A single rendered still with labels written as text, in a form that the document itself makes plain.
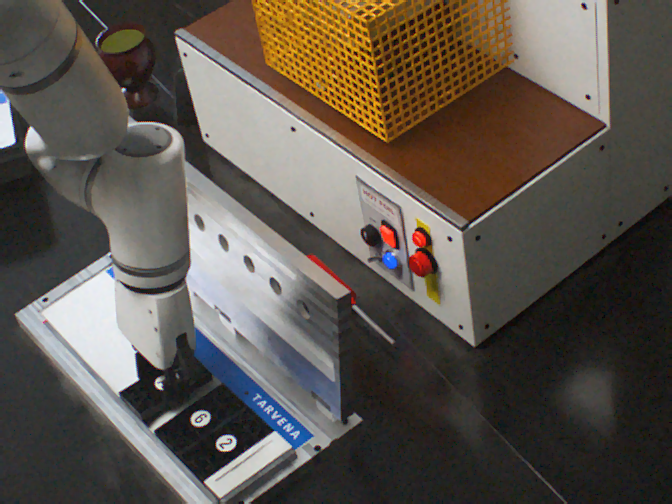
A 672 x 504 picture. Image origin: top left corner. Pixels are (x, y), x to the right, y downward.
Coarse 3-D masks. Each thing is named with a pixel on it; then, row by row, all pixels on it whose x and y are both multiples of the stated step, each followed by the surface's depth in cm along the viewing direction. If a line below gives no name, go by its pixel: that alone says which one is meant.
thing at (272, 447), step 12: (276, 432) 145; (264, 444) 144; (276, 444) 144; (288, 444) 144; (240, 456) 143; (252, 456) 143; (264, 456) 143; (276, 456) 143; (228, 468) 142; (240, 468) 142; (252, 468) 142; (216, 480) 142; (228, 480) 142; (240, 480) 141; (216, 492) 140; (228, 492) 140
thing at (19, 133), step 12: (12, 108) 189; (12, 120) 184; (24, 132) 194; (24, 144) 190; (0, 156) 185; (12, 156) 186; (24, 156) 187; (0, 168) 186; (12, 168) 187; (24, 168) 188; (0, 180) 188; (12, 180) 188
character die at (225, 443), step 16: (240, 416) 147; (256, 416) 147; (224, 432) 147; (240, 432) 146; (256, 432) 146; (272, 432) 145; (192, 448) 145; (208, 448) 145; (224, 448) 144; (240, 448) 145; (192, 464) 144; (208, 464) 144; (224, 464) 143
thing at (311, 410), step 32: (64, 288) 168; (32, 320) 164; (224, 320) 158; (64, 352) 160; (256, 352) 156; (96, 384) 155; (288, 384) 151; (320, 416) 147; (352, 416) 147; (288, 480) 143
